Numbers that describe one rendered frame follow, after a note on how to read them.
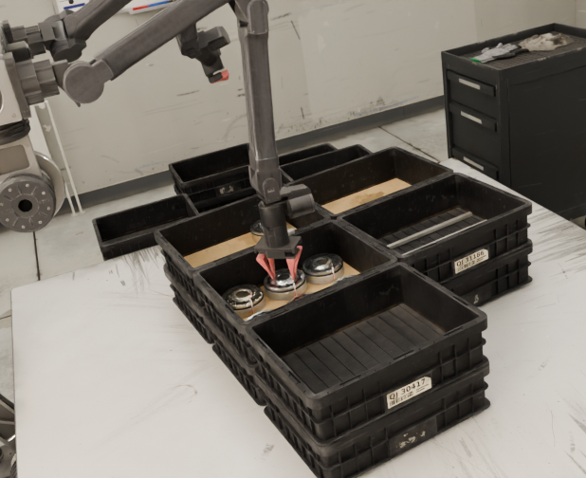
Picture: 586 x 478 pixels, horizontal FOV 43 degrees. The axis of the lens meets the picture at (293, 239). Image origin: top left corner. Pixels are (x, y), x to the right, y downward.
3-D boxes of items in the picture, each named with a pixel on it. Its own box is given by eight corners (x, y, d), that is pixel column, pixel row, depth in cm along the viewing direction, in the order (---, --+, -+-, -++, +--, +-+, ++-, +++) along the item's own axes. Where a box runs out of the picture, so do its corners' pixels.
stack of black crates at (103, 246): (130, 346, 299) (100, 248, 279) (119, 311, 325) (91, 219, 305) (225, 315, 309) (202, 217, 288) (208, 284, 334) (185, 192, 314)
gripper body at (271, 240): (263, 242, 184) (258, 215, 180) (302, 243, 180) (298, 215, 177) (254, 255, 178) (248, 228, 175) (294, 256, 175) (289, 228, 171)
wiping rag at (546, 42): (532, 56, 316) (532, 47, 315) (503, 47, 335) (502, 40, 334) (589, 41, 323) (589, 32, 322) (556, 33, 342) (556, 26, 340)
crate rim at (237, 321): (243, 336, 155) (241, 326, 154) (192, 281, 180) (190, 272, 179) (401, 268, 169) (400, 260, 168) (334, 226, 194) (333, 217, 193)
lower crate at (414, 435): (329, 498, 140) (320, 450, 135) (261, 413, 165) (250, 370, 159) (495, 409, 154) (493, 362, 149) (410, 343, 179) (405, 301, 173)
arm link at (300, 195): (251, 172, 175) (262, 180, 167) (297, 159, 178) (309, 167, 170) (261, 219, 180) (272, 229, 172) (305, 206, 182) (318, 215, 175)
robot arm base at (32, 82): (22, 110, 155) (3, 52, 150) (62, 101, 157) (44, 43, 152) (24, 119, 148) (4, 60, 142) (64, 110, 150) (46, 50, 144)
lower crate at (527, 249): (410, 343, 179) (405, 301, 173) (344, 293, 203) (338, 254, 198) (536, 284, 193) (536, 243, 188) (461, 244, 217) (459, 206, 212)
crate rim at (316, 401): (313, 413, 131) (311, 402, 130) (243, 336, 155) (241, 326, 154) (492, 326, 145) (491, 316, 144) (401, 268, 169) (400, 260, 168)
